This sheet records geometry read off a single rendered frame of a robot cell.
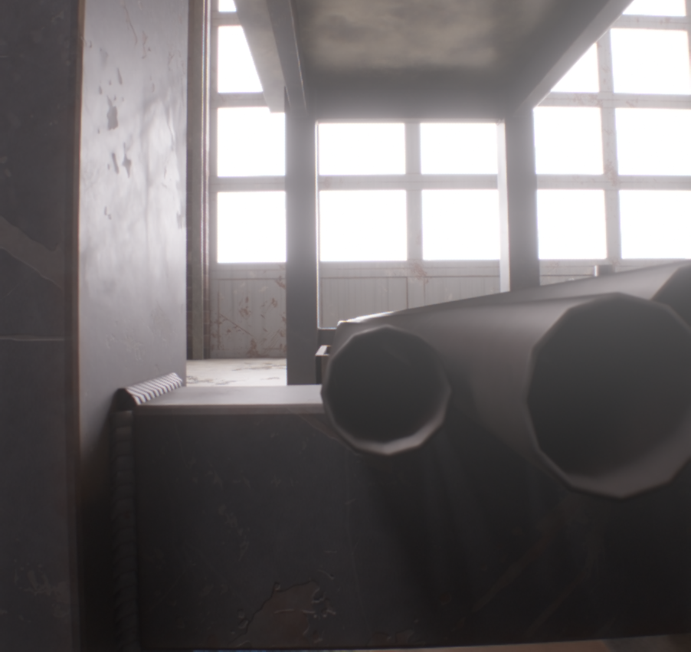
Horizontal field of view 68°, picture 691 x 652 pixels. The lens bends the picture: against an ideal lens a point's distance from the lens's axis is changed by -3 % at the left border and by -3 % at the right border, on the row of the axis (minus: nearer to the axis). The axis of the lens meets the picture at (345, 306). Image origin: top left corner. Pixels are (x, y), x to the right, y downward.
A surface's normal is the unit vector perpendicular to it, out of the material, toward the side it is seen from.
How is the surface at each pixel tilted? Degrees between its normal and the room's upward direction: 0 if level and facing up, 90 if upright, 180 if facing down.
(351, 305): 90
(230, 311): 90
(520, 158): 90
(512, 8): 180
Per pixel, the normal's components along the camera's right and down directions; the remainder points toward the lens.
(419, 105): 0.01, -0.03
